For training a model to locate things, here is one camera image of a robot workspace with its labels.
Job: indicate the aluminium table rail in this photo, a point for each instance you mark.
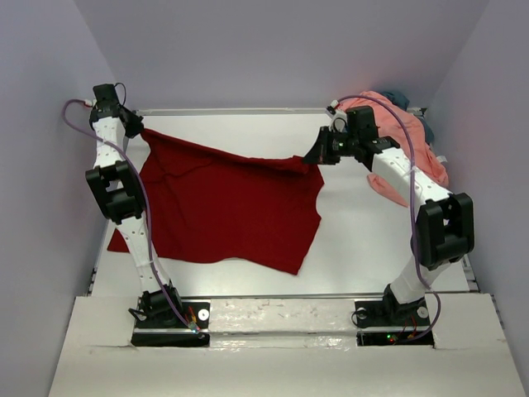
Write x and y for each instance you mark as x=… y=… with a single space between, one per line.
x=469 y=274
x=227 y=111
x=367 y=296

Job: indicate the aluminium back table rail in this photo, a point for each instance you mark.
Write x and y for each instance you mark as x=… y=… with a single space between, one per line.
x=227 y=111

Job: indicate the pink t shirt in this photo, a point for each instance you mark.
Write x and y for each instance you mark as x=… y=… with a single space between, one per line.
x=388 y=125

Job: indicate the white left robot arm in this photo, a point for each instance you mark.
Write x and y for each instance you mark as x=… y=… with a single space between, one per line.
x=121 y=196

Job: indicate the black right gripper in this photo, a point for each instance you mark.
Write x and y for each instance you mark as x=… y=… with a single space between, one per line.
x=319 y=153

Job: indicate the aluminium right table rail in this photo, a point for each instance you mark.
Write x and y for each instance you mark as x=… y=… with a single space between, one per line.
x=469 y=274

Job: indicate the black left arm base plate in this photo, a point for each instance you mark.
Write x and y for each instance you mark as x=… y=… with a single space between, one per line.
x=166 y=330

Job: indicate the red t shirt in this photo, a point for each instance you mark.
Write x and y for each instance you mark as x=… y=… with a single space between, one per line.
x=210 y=205

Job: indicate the aluminium front table rail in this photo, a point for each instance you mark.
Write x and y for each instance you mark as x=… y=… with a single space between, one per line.
x=367 y=296

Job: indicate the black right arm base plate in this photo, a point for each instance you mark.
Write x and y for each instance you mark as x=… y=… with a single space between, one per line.
x=377 y=327

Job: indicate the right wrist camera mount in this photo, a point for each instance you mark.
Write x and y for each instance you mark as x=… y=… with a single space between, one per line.
x=338 y=117

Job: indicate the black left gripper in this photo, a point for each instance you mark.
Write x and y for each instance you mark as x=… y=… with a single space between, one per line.
x=135 y=126

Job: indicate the teal blue t shirt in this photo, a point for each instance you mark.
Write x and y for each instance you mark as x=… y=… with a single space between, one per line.
x=398 y=99

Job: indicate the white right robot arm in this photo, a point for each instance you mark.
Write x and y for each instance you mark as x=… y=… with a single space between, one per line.
x=442 y=222

